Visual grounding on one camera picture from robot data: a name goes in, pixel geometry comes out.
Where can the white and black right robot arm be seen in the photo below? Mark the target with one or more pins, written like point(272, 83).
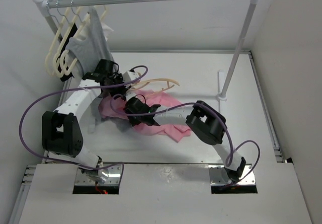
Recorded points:
point(205, 122)

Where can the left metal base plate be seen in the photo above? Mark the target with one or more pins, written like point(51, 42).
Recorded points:
point(111, 175)

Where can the cream hanger with black garment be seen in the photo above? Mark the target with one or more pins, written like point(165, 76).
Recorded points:
point(61, 69)

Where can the beige plastic hanger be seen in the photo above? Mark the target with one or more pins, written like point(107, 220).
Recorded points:
point(163, 84)

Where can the metal base plate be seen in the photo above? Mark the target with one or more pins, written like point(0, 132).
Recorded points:
point(219, 177)
point(111, 175)

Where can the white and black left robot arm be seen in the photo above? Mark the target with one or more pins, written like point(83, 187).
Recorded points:
point(61, 133)

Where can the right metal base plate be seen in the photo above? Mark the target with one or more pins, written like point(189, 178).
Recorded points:
point(219, 177)

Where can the cream hanger with grey shirt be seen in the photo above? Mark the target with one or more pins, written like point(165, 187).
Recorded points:
point(85, 22)

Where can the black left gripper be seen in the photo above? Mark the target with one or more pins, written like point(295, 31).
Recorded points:
point(123, 89)

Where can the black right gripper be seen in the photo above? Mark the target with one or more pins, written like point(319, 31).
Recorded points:
point(135, 121)

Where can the cream hanger far left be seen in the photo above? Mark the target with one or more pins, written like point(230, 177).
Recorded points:
point(56, 40)

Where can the grey shirt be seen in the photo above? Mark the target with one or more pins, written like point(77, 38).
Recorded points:
point(90, 46)

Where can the white clothes rack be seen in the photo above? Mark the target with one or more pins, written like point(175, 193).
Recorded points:
point(44, 7)

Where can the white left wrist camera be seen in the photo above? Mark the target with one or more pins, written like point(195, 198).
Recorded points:
point(130, 77)

